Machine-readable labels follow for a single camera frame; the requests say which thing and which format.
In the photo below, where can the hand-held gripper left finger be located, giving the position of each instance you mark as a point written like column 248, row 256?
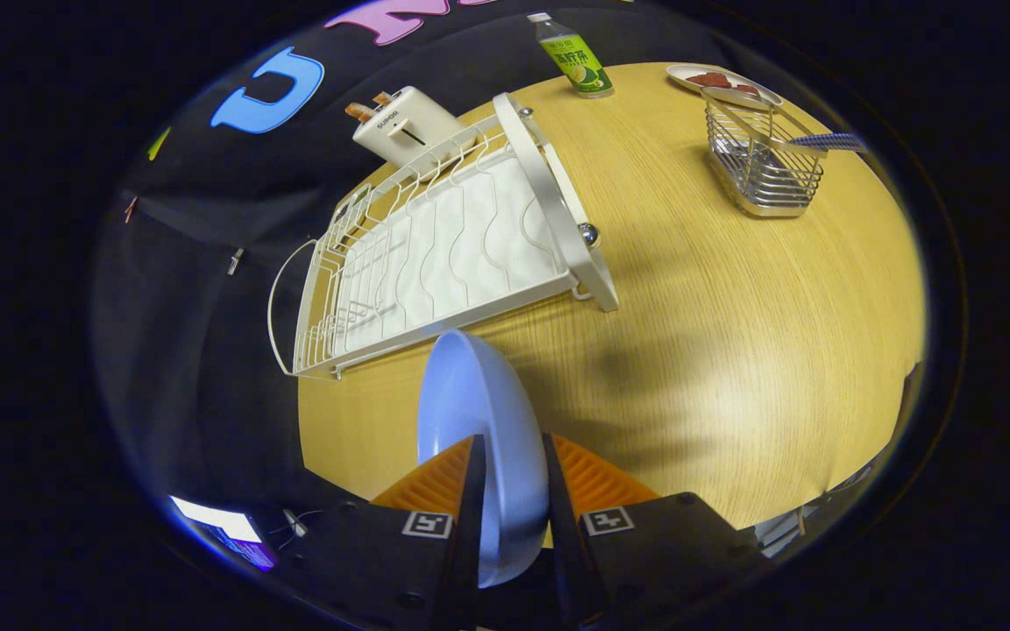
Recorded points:
column 468, row 526

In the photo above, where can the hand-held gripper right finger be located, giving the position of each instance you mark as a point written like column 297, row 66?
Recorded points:
column 562, row 526

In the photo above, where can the blue plate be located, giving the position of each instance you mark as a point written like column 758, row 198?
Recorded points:
column 479, row 403

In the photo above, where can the small white plate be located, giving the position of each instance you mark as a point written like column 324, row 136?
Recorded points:
column 685, row 74

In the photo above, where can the computer monitor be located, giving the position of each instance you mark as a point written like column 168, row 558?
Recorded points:
column 224, row 526

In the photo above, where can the silver clip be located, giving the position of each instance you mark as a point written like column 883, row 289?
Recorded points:
column 235, row 260

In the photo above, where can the cream toaster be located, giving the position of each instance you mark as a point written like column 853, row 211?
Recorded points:
column 404, row 127

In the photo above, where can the toast slice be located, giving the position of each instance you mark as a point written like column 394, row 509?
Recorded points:
column 359, row 111
column 382, row 98

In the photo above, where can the pink clip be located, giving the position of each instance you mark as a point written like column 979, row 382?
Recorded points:
column 131, row 208

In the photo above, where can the green label drink bottle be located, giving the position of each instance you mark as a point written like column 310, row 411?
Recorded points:
column 577, row 61

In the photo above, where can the red meat slice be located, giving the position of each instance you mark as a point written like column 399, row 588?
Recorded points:
column 747, row 89
column 708, row 80

